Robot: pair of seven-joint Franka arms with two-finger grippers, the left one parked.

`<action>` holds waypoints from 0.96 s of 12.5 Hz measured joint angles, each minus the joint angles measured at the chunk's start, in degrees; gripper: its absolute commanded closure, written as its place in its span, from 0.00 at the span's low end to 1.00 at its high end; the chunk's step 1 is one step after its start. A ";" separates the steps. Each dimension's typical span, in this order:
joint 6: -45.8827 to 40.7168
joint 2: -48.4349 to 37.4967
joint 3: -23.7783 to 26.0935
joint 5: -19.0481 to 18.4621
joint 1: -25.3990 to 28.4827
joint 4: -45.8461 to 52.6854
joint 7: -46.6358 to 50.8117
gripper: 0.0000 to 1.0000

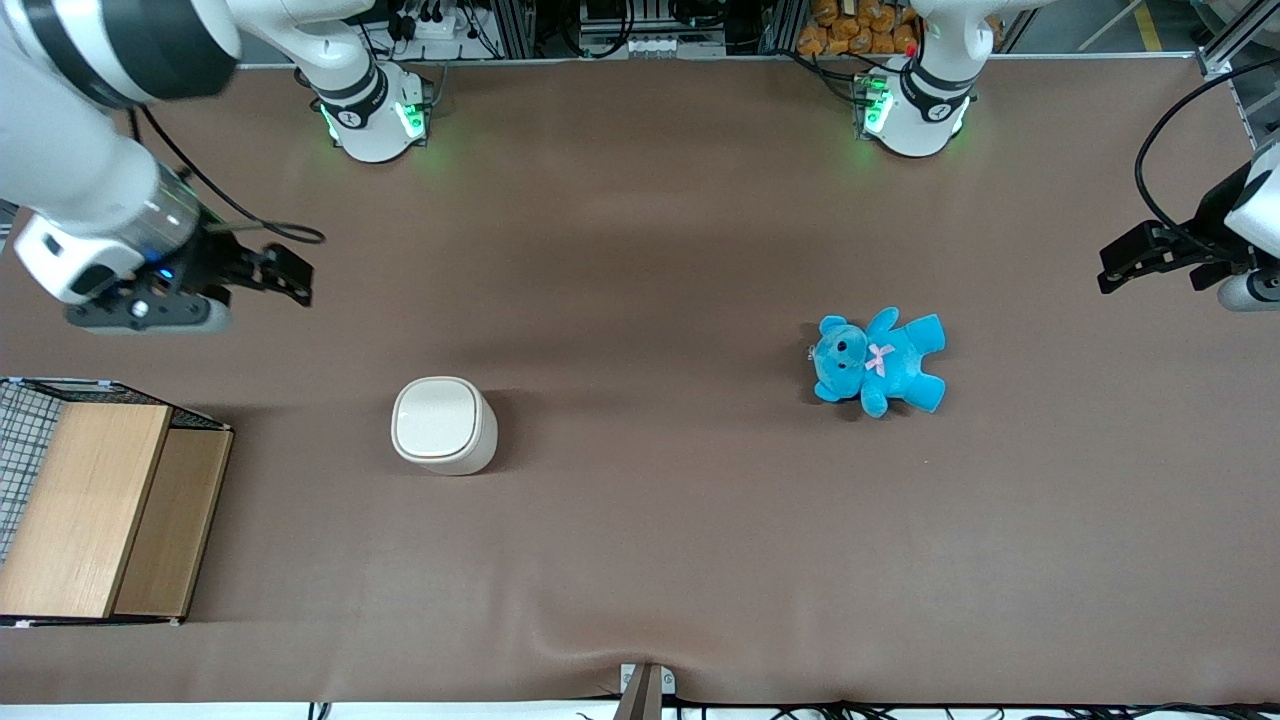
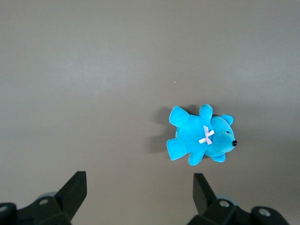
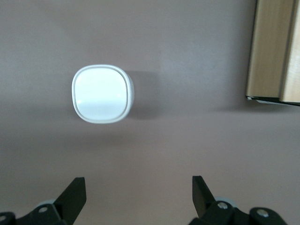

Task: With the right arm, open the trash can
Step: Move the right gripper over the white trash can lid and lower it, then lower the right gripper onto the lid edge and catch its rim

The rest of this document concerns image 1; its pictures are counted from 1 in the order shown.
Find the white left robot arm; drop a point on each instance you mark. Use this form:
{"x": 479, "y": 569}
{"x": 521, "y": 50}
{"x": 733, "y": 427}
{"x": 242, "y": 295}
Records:
{"x": 920, "y": 110}

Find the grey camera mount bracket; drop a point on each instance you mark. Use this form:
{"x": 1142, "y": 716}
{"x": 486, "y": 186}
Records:
{"x": 645, "y": 690}

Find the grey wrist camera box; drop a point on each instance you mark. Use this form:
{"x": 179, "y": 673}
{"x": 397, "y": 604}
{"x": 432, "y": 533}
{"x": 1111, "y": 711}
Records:
{"x": 1250, "y": 291}
{"x": 150, "y": 318}

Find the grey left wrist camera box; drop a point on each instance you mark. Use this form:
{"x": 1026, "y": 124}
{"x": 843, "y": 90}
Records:
{"x": 1250, "y": 291}

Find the white power strip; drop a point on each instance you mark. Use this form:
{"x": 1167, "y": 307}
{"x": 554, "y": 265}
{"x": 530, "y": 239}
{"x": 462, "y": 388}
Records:
{"x": 435, "y": 25}

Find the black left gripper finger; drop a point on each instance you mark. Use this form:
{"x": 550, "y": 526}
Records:
{"x": 1213, "y": 276}
{"x": 1130, "y": 256}

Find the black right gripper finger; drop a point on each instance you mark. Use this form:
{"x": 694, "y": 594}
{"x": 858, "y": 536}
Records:
{"x": 290, "y": 272}
{"x": 219, "y": 293}

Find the blue teddy bear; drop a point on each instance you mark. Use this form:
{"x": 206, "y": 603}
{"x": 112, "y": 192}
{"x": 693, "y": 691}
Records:
{"x": 880, "y": 362}

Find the white lidded trash can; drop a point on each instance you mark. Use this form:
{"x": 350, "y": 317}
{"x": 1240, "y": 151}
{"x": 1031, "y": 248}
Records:
{"x": 440, "y": 425}

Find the orange plush toys pile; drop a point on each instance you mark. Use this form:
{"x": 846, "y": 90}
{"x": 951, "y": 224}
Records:
{"x": 860, "y": 28}

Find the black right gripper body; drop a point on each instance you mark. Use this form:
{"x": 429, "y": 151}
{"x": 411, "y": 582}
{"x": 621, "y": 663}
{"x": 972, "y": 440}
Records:
{"x": 219, "y": 260}

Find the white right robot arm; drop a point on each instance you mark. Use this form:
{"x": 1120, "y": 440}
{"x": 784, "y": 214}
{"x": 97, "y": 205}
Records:
{"x": 80, "y": 170}

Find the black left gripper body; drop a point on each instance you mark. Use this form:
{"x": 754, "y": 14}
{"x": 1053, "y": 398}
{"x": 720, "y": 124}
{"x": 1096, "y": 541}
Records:
{"x": 1207, "y": 223}

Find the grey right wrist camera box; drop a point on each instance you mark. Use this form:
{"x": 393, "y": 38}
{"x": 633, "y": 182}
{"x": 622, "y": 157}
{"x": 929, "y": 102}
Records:
{"x": 150, "y": 318}

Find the aluminium frame post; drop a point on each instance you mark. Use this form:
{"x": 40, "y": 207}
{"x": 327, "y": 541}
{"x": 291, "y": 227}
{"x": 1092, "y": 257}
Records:
{"x": 1235, "y": 50}

